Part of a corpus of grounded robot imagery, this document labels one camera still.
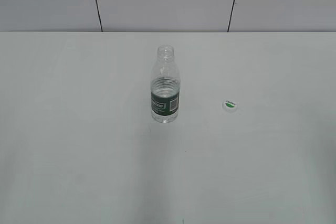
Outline clear Cestbon water bottle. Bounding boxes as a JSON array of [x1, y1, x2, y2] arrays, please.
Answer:
[[150, 45, 181, 123]]

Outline white green-leaf bottle cap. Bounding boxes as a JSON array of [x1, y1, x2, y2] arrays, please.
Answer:
[[222, 100, 238, 111]]

